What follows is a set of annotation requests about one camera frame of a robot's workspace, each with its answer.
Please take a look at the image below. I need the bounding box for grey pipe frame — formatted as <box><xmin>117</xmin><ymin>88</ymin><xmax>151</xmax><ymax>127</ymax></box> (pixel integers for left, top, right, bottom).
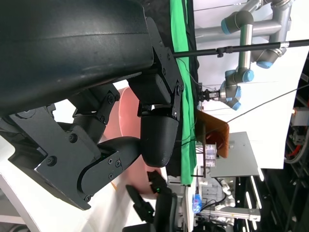
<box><xmin>193</xmin><ymin>0</ymin><xmax>294</xmax><ymax>49</ymax></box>

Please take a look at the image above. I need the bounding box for small clear tube rack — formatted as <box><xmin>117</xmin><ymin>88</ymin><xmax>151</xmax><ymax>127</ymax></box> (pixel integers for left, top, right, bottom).
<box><xmin>204</xmin><ymin>144</ymin><xmax>218</xmax><ymax>168</ymax></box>

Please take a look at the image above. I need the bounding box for white storage cabinet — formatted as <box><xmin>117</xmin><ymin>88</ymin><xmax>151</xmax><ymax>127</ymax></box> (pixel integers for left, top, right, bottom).
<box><xmin>168</xmin><ymin>176</ymin><xmax>194</xmax><ymax>232</ymax></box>

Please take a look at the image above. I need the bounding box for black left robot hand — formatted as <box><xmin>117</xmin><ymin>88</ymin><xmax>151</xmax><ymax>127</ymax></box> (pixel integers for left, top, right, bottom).
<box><xmin>0</xmin><ymin>0</ymin><xmax>185</xmax><ymax>211</ymax></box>

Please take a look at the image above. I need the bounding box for thin dark cable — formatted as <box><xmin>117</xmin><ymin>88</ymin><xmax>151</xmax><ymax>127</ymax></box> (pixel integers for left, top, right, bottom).
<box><xmin>176</xmin><ymin>84</ymin><xmax>309</xmax><ymax>145</ymax></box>

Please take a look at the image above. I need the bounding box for green cloth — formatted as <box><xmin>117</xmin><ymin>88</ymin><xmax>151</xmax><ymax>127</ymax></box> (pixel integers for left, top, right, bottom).
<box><xmin>169</xmin><ymin>0</ymin><xmax>201</xmax><ymax>187</ymax></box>

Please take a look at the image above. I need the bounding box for blue plastic item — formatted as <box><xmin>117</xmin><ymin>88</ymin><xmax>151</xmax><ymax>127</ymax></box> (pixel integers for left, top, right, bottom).
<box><xmin>192</xmin><ymin>194</ymin><xmax>202</xmax><ymax>213</ymax></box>

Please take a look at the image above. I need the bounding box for grey arm joint blue cap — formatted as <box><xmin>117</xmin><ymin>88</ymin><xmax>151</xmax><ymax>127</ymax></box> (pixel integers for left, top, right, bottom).
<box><xmin>251</xmin><ymin>47</ymin><xmax>288</xmax><ymax>69</ymax></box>

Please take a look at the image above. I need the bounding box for grey metal plate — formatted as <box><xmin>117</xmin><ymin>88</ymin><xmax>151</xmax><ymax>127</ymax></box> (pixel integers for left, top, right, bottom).
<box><xmin>210</xmin><ymin>131</ymin><xmax>263</xmax><ymax>178</ymax></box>

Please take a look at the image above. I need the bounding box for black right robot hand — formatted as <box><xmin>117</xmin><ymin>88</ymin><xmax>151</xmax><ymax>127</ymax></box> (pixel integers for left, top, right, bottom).
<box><xmin>122</xmin><ymin>169</ymin><xmax>179</xmax><ymax>232</ymax></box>

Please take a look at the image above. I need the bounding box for pink bowl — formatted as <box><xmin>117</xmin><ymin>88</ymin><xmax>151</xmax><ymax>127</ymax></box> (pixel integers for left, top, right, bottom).
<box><xmin>103</xmin><ymin>87</ymin><xmax>143</xmax><ymax>145</ymax></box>

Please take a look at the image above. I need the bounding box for brown wooden board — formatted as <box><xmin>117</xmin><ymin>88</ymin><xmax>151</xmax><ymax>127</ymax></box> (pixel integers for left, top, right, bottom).
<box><xmin>197</xmin><ymin>110</ymin><xmax>229</xmax><ymax>159</ymax></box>

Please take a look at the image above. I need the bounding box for black industrial arm gripper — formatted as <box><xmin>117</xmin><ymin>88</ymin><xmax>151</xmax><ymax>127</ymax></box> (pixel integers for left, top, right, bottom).
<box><xmin>197</xmin><ymin>88</ymin><xmax>222</xmax><ymax>102</ymax></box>

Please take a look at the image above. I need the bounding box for black boom pole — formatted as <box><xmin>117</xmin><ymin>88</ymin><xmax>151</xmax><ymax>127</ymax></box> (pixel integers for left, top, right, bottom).
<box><xmin>172</xmin><ymin>40</ymin><xmax>309</xmax><ymax>58</ymax></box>

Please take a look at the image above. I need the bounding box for aluminium profile rail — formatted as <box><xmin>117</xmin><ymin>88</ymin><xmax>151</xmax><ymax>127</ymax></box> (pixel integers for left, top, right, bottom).
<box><xmin>200</xmin><ymin>209</ymin><xmax>261</xmax><ymax>222</ymax></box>

